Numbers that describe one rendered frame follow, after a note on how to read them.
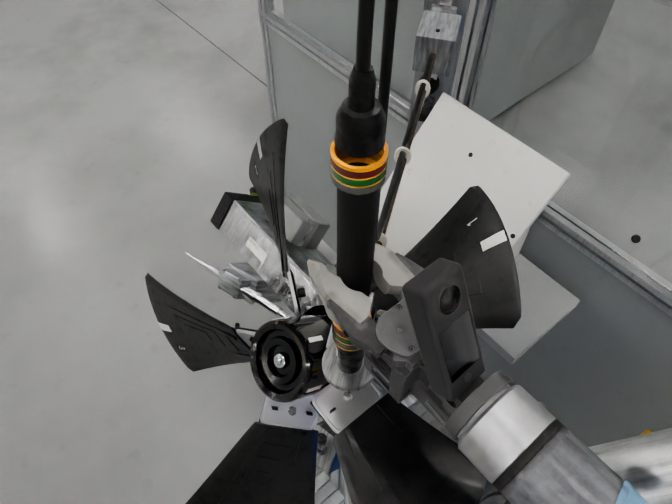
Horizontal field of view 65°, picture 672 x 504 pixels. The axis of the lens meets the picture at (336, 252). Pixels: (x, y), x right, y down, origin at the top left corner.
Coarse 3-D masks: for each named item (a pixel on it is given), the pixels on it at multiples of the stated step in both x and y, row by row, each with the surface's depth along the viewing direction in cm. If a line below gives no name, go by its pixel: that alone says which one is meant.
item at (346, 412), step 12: (372, 384) 78; (324, 396) 77; (336, 396) 77; (360, 396) 77; (372, 396) 77; (324, 408) 76; (336, 408) 76; (348, 408) 76; (360, 408) 76; (336, 420) 75; (348, 420) 75; (336, 432) 74
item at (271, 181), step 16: (272, 128) 80; (256, 144) 88; (272, 144) 80; (256, 160) 89; (272, 160) 80; (256, 176) 91; (272, 176) 80; (272, 192) 81; (272, 208) 82; (272, 224) 84
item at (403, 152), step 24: (360, 0) 30; (360, 24) 31; (384, 24) 40; (360, 48) 32; (384, 48) 42; (384, 72) 43; (384, 96) 45; (408, 144) 78; (384, 216) 69; (384, 240) 68
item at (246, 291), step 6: (186, 252) 110; (192, 258) 109; (204, 264) 107; (210, 264) 106; (210, 270) 105; (216, 270) 104; (216, 276) 104; (246, 288) 99; (252, 288) 99; (240, 294) 100; (246, 294) 98; (252, 294) 98; (258, 294) 98; (252, 300) 98; (258, 300) 97; (264, 300) 96; (264, 306) 96; (270, 306) 95; (276, 306) 95; (276, 312) 94; (282, 312) 94
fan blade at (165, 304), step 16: (160, 288) 94; (160, 304) 97; (176, 304) 92; (160, 320) 100; (176, 320) 96; (192, 320) 92; (208, 320) 88; (176, 336) 100; (192, 336) 96; (208, 336) 92; (224, 336) 89; (176, 352) 104; (192, 352) 101; (208, 352) 98; (224, 352) 95; (240, 352) 92; (192, 368) 105
